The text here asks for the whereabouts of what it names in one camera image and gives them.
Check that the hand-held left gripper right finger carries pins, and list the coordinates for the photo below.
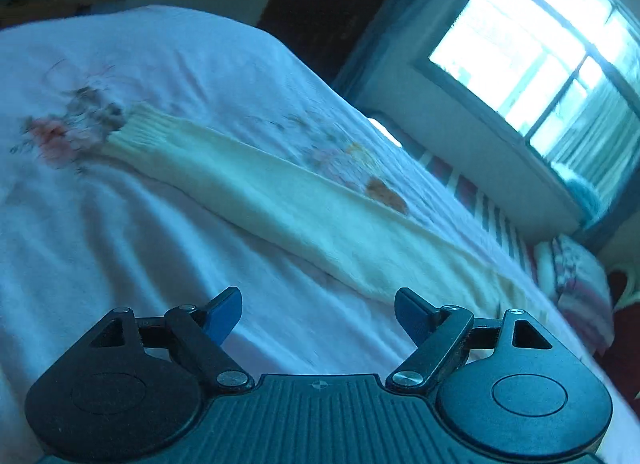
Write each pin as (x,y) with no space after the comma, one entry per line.
(411,314)

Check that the red headboard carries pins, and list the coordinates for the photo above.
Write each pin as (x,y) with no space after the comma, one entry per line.
(625,354)

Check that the wooden furniture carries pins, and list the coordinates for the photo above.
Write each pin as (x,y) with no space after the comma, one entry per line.
(45,6)

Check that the white floral bedsheet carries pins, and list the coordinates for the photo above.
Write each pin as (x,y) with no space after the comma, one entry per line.
(100,244)

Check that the window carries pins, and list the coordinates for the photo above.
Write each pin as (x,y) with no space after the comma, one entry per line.
(500,43)

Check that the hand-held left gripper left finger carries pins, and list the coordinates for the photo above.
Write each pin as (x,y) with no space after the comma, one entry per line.
(226,313)

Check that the striped bedsheet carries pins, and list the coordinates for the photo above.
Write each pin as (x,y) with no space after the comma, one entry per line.
(467,191)

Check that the striped pillow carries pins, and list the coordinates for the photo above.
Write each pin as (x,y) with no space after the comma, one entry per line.
(575,279)

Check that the dark wooden door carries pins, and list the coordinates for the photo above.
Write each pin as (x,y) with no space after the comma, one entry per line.
(325,3)

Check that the blue curtain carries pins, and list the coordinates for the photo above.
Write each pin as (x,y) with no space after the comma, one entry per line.
(380,33)
(605,143)

